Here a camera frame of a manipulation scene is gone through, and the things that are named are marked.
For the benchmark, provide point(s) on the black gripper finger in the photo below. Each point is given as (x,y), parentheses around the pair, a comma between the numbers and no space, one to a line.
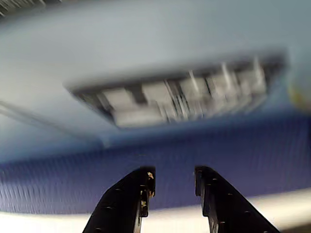
(124,201)
(223,206)

